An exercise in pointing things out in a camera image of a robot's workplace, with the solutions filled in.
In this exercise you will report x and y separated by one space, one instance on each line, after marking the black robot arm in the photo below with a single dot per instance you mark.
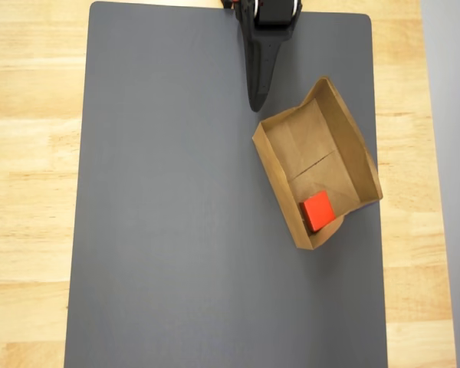
227 3

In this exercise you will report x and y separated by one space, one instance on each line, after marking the brown paper box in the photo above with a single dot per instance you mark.
318 153

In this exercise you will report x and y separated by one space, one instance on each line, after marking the dark grey rubber mat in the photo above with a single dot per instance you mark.
157 153

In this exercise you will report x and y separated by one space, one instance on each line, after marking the red rectangular block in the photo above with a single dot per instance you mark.
317 211

